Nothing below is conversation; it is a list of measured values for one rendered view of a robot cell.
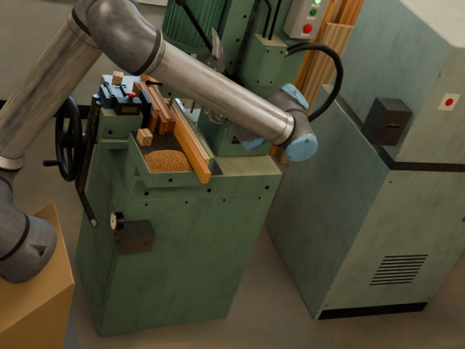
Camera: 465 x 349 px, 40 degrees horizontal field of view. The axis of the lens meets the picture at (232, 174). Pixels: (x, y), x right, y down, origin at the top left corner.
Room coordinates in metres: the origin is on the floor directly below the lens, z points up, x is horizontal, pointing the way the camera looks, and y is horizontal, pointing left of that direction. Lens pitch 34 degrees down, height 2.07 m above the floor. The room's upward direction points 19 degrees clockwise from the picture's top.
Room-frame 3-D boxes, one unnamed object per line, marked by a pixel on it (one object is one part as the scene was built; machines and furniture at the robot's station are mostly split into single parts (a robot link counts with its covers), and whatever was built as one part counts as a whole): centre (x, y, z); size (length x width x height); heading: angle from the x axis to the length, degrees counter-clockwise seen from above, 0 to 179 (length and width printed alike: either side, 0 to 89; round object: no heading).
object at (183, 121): (1.96, 0.26, 0.92); 0.60 x 0.02 x 0.05; 35
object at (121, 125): (1.84, 0.44, 0.91); 0.15 x 0.14 x 0.09; 35
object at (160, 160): (1.70, 0.21, 0.92); 0.14 x 0.09 x 0.04; 125
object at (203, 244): (2.03, 0.19, 0.36); 0.58 x 0.45 x 0.71; 125
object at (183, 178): (1.89, 0.37, 0.87); 0.61 x 0.30 x 0.06; 35
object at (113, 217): (1.63, 0.31, 0.65); 0.06 x 0.04 x 0.08; 35
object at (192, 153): (1.93, 0.26, 0.92); 0.67 x 0.02 x 0.04; 35
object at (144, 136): (1.76, 0.31, 0.92); 0.04 x 0.03 x 0.04; 41
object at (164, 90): (1.97, 0.27, 1.03); 0.14 x 0.07 x 0.09; 125
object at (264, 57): (1.96, 0.02, 1.23); 0.09 x 0.08 x 0.15; 125
